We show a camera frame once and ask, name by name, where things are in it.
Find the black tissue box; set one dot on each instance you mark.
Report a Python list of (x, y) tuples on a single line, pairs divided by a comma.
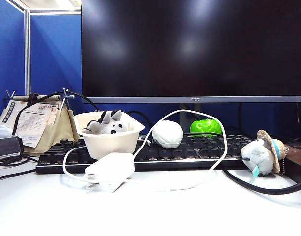
[(5, 147)]

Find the dark brown box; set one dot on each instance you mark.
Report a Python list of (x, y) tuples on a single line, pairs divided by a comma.
[(296, 159)]

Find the white brain squishy ball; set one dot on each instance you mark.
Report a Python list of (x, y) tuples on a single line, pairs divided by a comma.
[(168, 134)]

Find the grey monitor stand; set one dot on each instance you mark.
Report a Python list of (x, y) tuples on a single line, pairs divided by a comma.
[(189, 113)]

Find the white plastic bowl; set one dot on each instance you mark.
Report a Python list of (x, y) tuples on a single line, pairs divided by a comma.
[(108, 145)]

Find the black mechanical keyboard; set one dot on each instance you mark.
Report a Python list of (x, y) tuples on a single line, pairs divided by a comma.
[(189, 152)]

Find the green apple toy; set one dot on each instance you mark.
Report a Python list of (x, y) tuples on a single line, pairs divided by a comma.
[(205, 126)]

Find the white power adapter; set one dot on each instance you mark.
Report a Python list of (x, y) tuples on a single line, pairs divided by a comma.
[(111, 166)]

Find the black computer monitor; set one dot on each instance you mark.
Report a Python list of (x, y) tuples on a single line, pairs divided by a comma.
[(189, 49)]

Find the beige canvas calendar stand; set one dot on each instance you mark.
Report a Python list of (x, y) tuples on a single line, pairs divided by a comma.
[(59, 130)]

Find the plush toy with straw hat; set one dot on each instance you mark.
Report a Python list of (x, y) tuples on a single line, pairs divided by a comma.
[(257, 157)]

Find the paper calendar sheet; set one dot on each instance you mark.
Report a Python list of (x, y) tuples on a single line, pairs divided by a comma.
[(32, 125)]

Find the white tissue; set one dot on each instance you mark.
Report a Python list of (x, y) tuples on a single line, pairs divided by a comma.
[(0, 131)]

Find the aluminium partition post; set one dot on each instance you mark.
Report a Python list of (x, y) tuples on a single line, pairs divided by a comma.
[(27, 49)]

